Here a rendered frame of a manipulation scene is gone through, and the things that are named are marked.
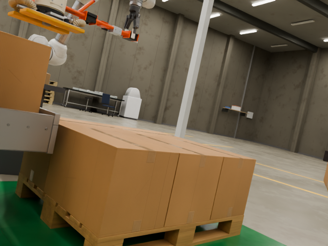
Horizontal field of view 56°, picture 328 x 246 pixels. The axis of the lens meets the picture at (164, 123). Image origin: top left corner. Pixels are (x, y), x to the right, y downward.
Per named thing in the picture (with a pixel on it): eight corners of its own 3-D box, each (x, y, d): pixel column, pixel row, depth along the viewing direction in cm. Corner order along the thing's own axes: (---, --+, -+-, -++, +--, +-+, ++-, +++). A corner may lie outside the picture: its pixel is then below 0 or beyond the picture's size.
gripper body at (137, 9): (127, 5, 220) (125, 18, 220) (134, 4, 214) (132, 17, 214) (135, 9, 225) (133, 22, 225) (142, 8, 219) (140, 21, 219)
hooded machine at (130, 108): (133, 118, 1650) (139, 89, 1645) (138, 120, 1590) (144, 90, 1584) (118, 116, 1610) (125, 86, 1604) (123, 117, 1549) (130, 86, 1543)
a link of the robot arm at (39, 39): (17, 56, 242) (24, 30, 241) (34, 62, 259) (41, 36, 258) (32, 61, 237) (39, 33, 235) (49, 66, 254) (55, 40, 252)
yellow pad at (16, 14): (13, 13, 169) (14, 5, 169) (7, 15, 176) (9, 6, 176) (69, 34, 193) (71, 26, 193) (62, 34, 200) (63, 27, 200)
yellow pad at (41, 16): (26, 10, 156) (28, 1, 156) (19, 12, 163) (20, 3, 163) (84, 33, 180) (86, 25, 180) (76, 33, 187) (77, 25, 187)
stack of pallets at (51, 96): (50, 103, 1438) (54, 81, 1435) (53, 105, 1352) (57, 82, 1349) (16, 96, 1367) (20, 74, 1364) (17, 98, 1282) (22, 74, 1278)
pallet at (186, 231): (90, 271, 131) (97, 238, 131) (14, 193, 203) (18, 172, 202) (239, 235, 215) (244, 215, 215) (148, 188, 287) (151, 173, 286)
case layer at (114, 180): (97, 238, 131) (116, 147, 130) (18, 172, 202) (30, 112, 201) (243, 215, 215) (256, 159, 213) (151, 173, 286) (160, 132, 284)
